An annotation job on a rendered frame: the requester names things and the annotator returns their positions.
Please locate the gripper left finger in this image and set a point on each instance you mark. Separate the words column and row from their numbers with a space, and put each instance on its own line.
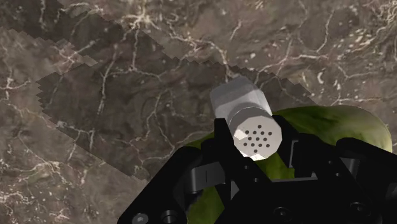
column 169, row 186

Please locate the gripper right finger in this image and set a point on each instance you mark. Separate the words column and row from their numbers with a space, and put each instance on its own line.
column 356, row 173

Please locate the white salt shaker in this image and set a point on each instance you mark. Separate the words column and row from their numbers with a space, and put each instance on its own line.
column 248, row 118

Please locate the green pear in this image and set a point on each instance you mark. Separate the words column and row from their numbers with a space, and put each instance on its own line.
column 335, row 124

